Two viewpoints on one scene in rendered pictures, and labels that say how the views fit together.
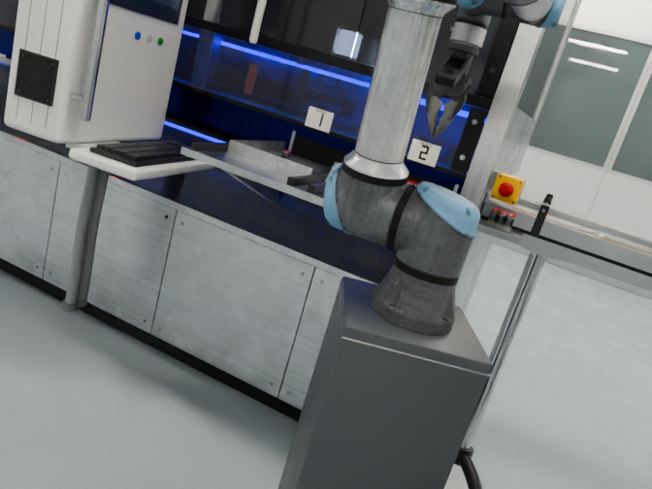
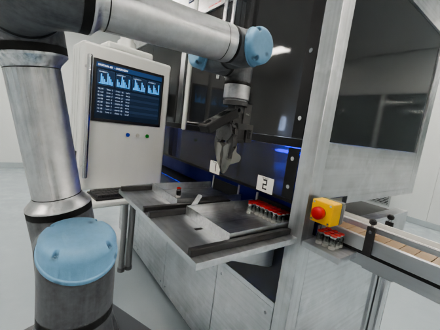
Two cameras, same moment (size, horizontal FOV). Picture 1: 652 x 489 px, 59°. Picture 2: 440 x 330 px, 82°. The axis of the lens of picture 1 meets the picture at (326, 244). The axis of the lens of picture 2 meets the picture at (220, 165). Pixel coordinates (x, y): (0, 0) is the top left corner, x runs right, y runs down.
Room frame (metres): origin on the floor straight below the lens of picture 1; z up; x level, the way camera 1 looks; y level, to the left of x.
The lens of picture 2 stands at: (0.78, -0.58, 1.22)
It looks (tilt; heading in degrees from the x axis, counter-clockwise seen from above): 8 degrees down; 33
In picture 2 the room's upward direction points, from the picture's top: 7 degrees clockwise
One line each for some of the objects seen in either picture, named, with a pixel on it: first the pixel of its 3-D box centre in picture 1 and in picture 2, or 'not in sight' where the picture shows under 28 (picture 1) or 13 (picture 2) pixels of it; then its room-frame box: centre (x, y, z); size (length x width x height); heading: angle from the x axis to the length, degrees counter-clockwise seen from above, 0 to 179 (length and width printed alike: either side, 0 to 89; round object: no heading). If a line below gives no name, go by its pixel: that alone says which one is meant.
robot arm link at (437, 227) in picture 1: (436, 227); (77, 265); (0.99, -0.17, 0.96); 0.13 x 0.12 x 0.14; 73
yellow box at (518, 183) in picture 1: (507, 188); (327, 211); (1.63, -0.44, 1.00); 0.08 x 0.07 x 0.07; 161
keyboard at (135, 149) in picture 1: (155, 151); (130, 191); (1.63, 0.54, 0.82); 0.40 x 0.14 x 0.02; 168
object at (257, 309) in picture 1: (229, 223); (221, 226); (2.43, 0.43, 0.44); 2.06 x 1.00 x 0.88; 71
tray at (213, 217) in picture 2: not in sight; (242, 217); (1.60, -0.16, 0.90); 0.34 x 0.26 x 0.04; 161
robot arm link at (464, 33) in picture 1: (466, 36); (236, 93); (1.42, -0.17, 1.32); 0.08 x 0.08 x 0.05
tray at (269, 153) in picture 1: (296, 158); (196, 192); (1.71, 0.16, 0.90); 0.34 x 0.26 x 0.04; 161
